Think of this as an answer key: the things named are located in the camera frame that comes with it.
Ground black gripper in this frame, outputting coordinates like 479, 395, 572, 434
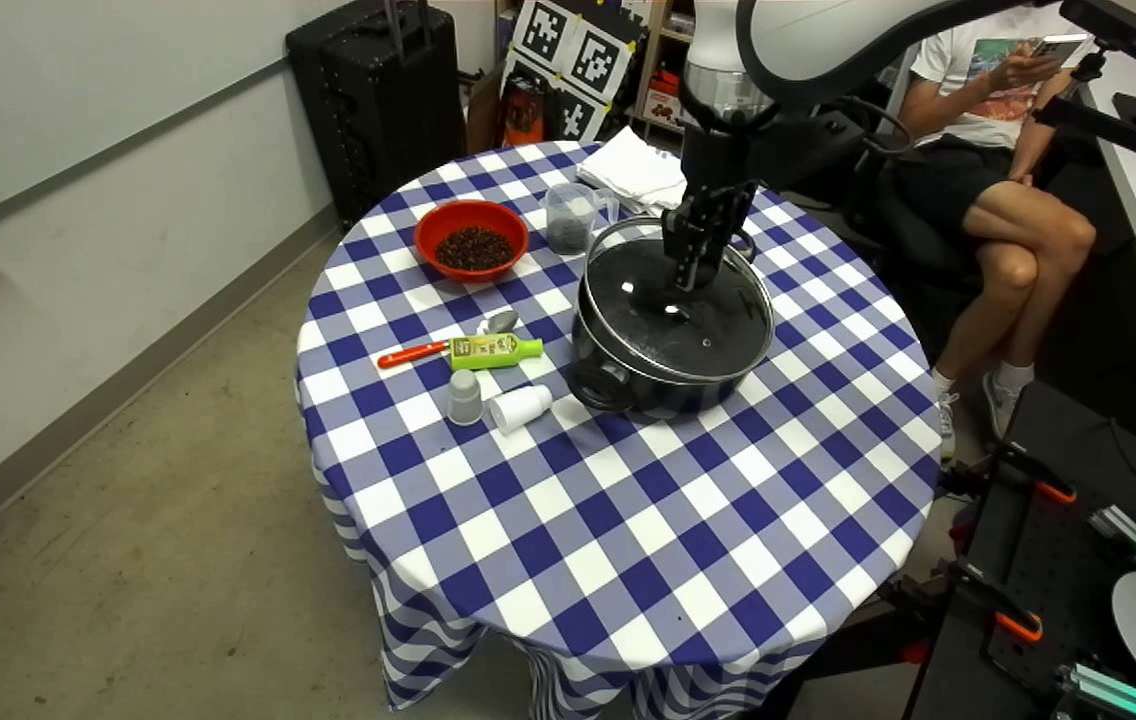
661, 117, 766, 292

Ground black cooking pot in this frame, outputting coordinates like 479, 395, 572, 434
565, 216, 778, 425

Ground person's left hand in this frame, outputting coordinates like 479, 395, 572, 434
998, 35, 1065, 94

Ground folded white towel stack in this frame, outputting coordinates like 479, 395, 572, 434
576, 123, 690, 216

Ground wooden shelf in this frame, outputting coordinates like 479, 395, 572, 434
624, 0, 710, 144

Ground small orange object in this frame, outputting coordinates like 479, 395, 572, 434
498, 82, 549, 152

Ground black white marker board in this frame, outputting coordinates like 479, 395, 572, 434
495, 0, 647, 144

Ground dark brown beans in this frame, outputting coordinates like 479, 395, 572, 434
432, 222, 517, 270

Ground green tube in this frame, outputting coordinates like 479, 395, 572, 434
445, 332, 549, 376

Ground white plastic cup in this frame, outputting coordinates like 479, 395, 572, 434
485, 378, 560, 434

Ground red bowl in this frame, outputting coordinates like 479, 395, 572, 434
406, 195, 536, 289

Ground small white bottle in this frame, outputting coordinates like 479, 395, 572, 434
445, 367, 486, 433

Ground white sneaker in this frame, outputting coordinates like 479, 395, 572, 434
927, 376, 967, 464

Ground seated person in white shirt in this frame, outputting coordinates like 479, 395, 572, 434
858, 0, 1103, 464

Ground blue white checkered tablecloth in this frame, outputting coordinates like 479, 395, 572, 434
293, 136, 950, 720

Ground large black speaker box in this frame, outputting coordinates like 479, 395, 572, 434
285, 0, 467, 227

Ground smartphone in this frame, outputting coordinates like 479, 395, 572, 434
1038, 33, 1097, 64

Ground black camera support bar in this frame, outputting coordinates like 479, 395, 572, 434
1029, 90, 1136, 185

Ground orange handled clamp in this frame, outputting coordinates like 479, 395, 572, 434
992, 443, 1081, 513
950, 556, 1046, 649

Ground black stereo camera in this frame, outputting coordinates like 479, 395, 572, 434
1060, 0, 1136, 73

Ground teal handled clamp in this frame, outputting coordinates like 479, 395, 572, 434
1052, 658, 1136, 720
1084, 503, 1136, 577

